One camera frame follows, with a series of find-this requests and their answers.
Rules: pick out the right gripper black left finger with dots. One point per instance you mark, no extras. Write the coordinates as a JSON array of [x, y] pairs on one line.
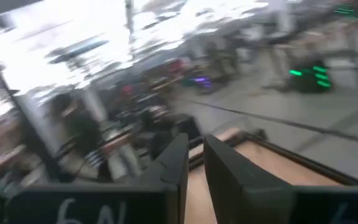
[[172, 168]]

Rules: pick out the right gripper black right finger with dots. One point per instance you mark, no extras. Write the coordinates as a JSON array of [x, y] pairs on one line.
[[228, 180]]

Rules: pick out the purple-lit black device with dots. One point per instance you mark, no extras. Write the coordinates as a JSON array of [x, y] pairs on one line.
[[200, 83]]

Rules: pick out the wooden table with black edge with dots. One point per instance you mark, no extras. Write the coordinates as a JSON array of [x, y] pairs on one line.
[[322, 169]]

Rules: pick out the person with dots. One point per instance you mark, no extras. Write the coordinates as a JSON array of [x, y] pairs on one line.
[[82, 130]]

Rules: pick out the green-lit black device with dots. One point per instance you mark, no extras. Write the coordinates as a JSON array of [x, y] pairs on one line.
[[309, 81]]

